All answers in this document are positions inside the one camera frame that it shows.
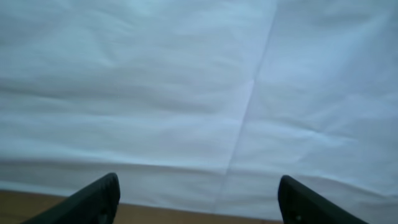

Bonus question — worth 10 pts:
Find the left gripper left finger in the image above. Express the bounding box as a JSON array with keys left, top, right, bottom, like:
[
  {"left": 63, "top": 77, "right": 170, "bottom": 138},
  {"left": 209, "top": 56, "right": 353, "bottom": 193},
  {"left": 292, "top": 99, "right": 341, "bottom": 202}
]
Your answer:
[{"left": 21, "top": 172, "right": 121, "bottom": 224}]

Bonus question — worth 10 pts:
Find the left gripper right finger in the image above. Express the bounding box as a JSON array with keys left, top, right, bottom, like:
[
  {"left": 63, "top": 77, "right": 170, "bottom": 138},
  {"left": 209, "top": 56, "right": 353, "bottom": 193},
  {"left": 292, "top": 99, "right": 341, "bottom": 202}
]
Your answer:
[{"left": 277, "top": 175, "right": 370, "bottom": 224}]

